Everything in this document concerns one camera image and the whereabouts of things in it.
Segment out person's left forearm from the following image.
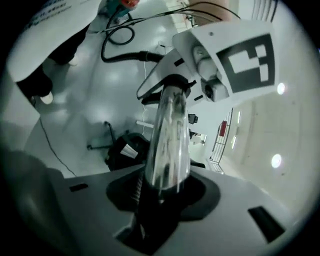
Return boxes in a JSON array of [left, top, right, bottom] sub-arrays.
[[188, 0, 242, 27]]

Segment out black power cable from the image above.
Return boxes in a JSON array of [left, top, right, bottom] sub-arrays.
[[38, 116, 77, 177]]

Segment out black office chair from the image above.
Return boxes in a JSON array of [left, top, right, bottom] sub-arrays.
[[86, 120, 207, 174]]

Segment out black vacuum hose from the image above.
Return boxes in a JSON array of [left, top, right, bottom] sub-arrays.
[[100, 8, 165, 64]]

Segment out silver metal vacuum tube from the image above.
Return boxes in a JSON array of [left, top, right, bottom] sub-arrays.
[[144, 83, 193, 199]]

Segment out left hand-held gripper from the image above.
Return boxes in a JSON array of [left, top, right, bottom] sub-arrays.
[[136, 19, 276, 107]]

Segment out black trousers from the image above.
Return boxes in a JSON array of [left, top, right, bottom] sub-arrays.
[[15, 23, 90, 100]]

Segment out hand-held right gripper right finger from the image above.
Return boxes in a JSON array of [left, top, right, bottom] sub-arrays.
[[154, 166, 310, 256]]

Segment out metal railing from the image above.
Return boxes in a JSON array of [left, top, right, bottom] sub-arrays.
[[208, 108, 235, 174]]

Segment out red canister vacuum cleaner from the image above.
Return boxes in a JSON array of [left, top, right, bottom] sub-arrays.
[[106, 0, 142, 19]]

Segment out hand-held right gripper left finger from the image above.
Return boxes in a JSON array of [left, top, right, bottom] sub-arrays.
[[2, 149, 162, 256]]

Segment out red wall box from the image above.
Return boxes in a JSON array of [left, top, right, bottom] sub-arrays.
[[218, 120, 229, 138]]

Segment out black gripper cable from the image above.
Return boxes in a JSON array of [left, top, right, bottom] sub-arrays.
[[104, 1, 242, 35]]

